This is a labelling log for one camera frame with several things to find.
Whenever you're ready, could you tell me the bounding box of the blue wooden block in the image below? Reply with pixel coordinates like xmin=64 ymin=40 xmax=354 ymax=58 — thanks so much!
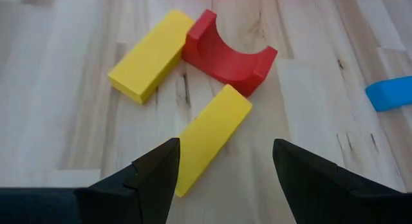
xmin=365 ymin=75 xmax=412 ymax=112

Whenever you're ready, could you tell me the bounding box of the red wooden block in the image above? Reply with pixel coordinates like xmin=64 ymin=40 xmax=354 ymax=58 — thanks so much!
xmin=182 ymin=8 xmax=278 ymax=98

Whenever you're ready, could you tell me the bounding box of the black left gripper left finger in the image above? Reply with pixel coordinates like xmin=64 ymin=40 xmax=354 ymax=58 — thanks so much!
xmin=0 ymin=137 xmax=181 ymax=224

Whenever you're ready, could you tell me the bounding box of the yellow wooden block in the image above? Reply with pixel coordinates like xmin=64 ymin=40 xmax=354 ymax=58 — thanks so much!
xmin=175 ymin=84 xmax=254 ymax=198
xmin=108 ymin=8 xmax=196 ymax=105

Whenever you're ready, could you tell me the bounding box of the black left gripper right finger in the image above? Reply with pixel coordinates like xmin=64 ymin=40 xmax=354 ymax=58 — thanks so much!
xmin=272 ymin=138 xmax=412 ymax=224

